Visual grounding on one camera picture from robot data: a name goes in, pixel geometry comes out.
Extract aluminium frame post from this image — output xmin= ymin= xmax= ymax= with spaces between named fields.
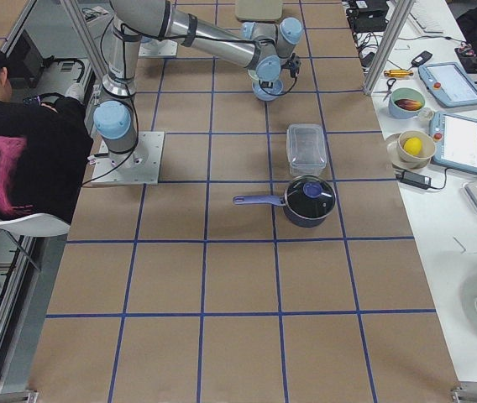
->
xmin=363 ymin=0 xmax=415 ymax=96

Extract black power adapter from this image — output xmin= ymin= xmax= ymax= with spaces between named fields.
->
xmin=396 ymin=170 xmax=431 ymax=190

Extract clear plastic food container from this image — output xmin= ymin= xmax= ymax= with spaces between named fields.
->
xmin=286 ymin=123 xmax=328 ymax=176

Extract yellow handled screwdriver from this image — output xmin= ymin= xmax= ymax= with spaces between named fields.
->
xmin=383 ymin=69 xmax=414 ymax=78

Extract person in black clothes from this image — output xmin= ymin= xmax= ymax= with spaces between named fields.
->
xmin=0 ymin=51 xmax=93 ymax=222

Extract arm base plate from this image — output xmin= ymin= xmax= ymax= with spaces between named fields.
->
xmin=91 ymin=131 xmax=165 ymax=186
xmin=139 ymin=37 xmax=178 ymax=58

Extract teach pendant tablet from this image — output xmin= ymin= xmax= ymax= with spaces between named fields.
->
xmin=429 ymin=112 xmax=477 ymax=175
xmin=417 ymin=62 xmax=477 ymax=108

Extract beige bowl with lemon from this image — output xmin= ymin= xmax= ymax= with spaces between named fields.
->
xmin=385 ymin=130 xmax=437 ymax=170

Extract black scissors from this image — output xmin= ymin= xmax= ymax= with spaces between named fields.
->
xmin=384 ymin=77 xmax=397 ymax=101

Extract cream and chrome toaster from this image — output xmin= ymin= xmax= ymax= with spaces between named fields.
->
xmin=234 ymin=0 xmax=283 ymax=22

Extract blue bowl with fruit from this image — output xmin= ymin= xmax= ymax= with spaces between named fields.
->
xmin=388 ymin=87 xmax=426 ymax=119

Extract dark blue saucepan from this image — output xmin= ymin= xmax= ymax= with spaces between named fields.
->
xmin=233 ymin=175 xmax=336 ymax=228

